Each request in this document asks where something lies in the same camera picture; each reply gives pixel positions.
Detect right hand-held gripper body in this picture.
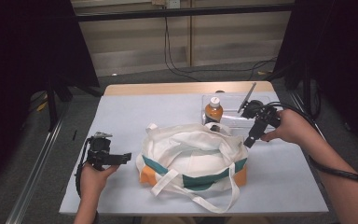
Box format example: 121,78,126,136
237,81,282,129

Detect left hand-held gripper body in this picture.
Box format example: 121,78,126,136
85,132,117,172

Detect clear plastic container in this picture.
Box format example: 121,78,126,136
200,92,282,133

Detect orange juice bottle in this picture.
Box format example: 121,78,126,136
203,96,225,126

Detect white tote bag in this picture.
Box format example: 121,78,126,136
135,121,250,215

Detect person's left hand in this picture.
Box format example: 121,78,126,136
79,162,121,200

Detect person's right hand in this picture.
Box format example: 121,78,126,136
259,108,314,146

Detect pale grey table mat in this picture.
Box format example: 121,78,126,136
59,91,330,217

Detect black metal stand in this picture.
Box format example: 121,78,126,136
45,74,75,133

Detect black curtain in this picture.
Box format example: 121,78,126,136
271,0,358,150
0,0,101,194

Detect black horizontal bar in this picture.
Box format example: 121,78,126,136
74,3,296,23

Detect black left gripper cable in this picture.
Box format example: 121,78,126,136
74,136,95,199

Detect aluminium floor rail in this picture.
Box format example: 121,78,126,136
5,101,73,224

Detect black floor cable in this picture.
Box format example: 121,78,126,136
163,15,278,83

